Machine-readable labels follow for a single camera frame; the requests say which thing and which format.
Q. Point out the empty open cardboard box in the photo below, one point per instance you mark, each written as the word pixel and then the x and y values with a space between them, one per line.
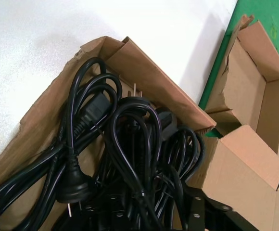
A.
pixel 250 84

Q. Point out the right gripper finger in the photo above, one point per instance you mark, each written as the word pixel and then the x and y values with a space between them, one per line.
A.
pixel 197 207

